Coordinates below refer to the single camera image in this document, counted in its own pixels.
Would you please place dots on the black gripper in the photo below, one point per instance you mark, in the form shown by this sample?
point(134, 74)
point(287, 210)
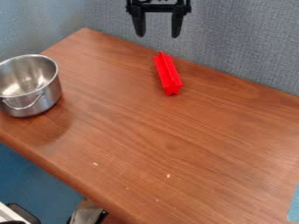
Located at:
point(138, 7)

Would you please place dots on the red star-shaped block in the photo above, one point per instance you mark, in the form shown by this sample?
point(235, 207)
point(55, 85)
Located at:
point(167, 72)

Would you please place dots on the stainless steel pot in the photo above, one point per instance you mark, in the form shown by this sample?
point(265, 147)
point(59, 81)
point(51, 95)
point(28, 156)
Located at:
point(30, 85)

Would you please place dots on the black object at bottom left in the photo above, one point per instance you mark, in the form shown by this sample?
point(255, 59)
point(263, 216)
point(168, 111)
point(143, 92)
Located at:
point(28, 216)

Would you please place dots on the white object at corner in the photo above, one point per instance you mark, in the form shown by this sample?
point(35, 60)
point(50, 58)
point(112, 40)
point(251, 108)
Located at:
point(10, 215)

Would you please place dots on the grey table leg bracket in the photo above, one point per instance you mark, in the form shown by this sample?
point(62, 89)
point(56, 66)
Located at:
point(87, 213)

